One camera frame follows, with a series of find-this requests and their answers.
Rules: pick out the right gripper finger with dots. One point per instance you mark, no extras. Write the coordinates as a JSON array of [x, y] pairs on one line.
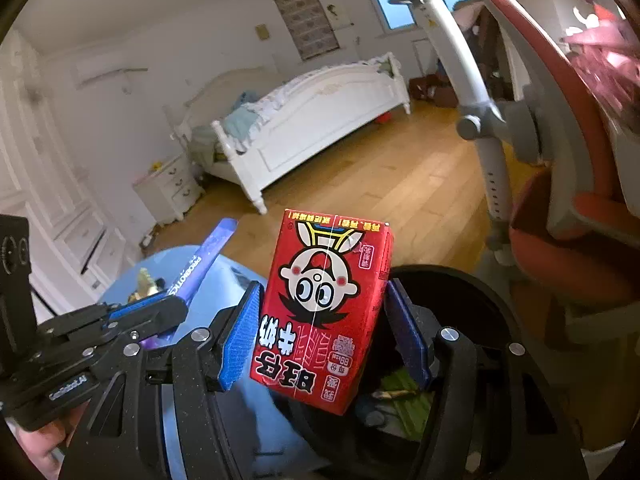
[[160, 313]]

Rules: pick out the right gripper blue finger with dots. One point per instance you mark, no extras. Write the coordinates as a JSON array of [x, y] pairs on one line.
[[237, 339], [412, 326]]

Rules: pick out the purple blue stick packet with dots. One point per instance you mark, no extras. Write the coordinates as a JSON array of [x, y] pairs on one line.
[[205, 284]]

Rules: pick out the red milk carton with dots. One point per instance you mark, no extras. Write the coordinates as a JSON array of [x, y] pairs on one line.
[[324, 292]]

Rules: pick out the gold foil wrapper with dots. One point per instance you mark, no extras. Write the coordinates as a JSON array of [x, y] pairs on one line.
[[146, 286]]

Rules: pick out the green wrapper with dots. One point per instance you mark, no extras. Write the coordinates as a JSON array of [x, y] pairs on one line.
[[404, 405]]

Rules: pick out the black trash bin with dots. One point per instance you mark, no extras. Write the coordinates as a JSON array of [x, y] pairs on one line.
[[478, 402]]

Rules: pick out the left hand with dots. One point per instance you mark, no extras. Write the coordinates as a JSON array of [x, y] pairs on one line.
[[39, 445]]

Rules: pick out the white wardrobe with drawers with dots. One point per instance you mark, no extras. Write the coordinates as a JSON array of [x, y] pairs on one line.
[[75, 248]]

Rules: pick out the white nightstand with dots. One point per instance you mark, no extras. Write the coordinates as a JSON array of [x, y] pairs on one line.
[[170, 191]]

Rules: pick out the white wooden bed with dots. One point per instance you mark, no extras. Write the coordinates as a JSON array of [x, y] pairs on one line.
[[251, 127]]

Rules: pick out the pink grey desk chair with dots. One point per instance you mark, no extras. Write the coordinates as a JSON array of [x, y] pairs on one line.
[[565, 239]]

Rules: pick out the brown clothes pile shelf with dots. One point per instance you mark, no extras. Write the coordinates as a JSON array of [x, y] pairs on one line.
[[434, 89]]

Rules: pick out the wall poster chart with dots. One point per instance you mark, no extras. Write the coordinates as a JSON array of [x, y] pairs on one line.
[[309, 27]]

